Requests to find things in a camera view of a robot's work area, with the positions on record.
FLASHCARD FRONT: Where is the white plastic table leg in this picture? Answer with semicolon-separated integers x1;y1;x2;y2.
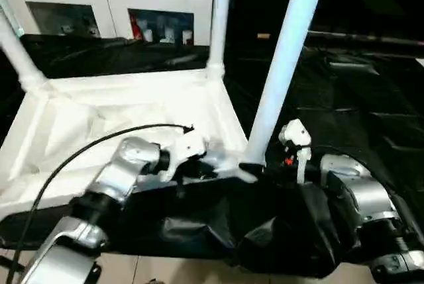
204;0;232;79
0;13;50;93
246;0;331;168

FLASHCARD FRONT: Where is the white plastic table top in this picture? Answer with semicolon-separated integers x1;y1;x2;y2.
0;66;266;222

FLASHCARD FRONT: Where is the black plastic mat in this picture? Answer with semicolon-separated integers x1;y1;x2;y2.
0;32;424;280

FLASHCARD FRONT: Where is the red box in cabinet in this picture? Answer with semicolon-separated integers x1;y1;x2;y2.
130;15;140;40

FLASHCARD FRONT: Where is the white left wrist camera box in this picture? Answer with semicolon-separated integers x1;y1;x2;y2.
161;129;210;183

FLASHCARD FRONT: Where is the black left camera cable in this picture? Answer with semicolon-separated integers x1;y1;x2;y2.
5;124;195;284

